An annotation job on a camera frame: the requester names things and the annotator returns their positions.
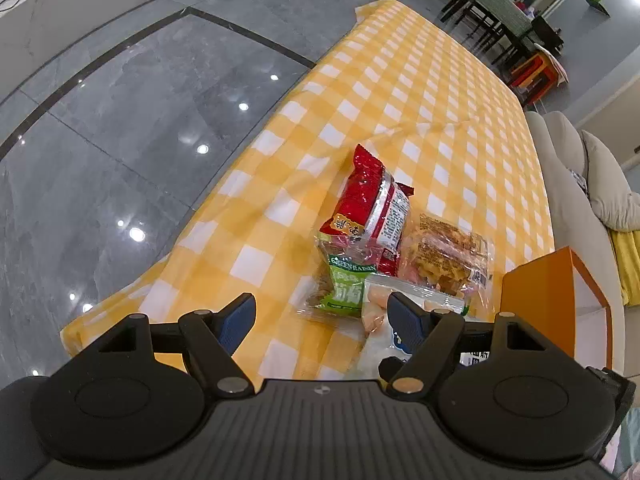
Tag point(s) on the clear waffle packet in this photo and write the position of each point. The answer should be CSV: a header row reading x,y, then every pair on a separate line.
x,y
440,255

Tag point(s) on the beige sofa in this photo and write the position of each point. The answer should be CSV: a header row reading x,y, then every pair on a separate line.
x,y
565,200

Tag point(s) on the yellow cushion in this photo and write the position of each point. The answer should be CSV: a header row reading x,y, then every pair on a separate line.
x,y
627,265

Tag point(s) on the red snack packet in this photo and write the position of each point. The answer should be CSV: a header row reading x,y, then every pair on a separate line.
x,y
360,200

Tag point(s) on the clear bun snack packet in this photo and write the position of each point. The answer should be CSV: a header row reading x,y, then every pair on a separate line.
x,y
377,345

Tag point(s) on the dark dining chair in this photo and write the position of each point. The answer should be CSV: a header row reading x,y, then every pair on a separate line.
x,y
547,32

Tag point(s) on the orange cardboard box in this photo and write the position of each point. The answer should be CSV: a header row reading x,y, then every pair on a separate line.
x,y
540,290

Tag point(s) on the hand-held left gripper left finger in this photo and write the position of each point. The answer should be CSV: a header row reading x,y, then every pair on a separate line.
x,y
235,317

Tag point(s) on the dining table with green cloth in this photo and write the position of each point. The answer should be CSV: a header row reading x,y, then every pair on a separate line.
x,y
495,0

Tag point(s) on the green raisin packet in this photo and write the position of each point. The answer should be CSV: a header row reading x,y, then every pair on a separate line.
x,y
345,285

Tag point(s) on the grey cushion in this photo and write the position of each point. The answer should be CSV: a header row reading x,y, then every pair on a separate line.
x,y
610,185

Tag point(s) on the yellow checked tablecloth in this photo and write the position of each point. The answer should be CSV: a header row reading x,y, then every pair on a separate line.
x,y
400,85

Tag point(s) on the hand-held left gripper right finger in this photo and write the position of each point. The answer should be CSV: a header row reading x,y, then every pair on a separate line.
x,y
405,320

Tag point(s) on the orange stool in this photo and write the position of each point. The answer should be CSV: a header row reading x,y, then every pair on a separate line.
x,y
535,72

